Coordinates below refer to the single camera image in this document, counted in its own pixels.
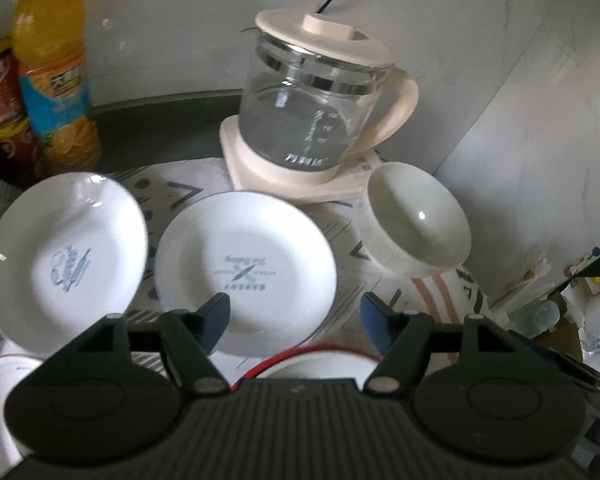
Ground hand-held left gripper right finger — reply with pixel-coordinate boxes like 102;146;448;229
361;293;537;395

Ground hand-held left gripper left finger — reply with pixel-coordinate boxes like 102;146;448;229
55;292;231;396

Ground white plate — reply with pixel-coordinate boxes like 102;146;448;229
154;191;338;356
0;171;149;348

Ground red-rimmed white bowl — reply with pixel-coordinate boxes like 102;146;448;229
230;341;384;394

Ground pale white ceramic bowl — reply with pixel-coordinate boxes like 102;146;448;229
362;162;472;278

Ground patterned white cloth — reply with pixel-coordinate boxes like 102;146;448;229
0;154;492;378

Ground cream kettle base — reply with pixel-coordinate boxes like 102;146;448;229
219;115;384;206

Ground white paper wrappers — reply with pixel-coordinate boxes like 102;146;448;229
490;255;568;313

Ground clear plastic cup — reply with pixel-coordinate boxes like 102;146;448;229
509;300;562;339

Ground glass kettle with cream lid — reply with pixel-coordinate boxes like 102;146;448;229
239;9;420;173

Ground white cup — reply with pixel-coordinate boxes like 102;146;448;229
0;355;47;480

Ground orange juice bottle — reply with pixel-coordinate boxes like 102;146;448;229
11;0;102;173

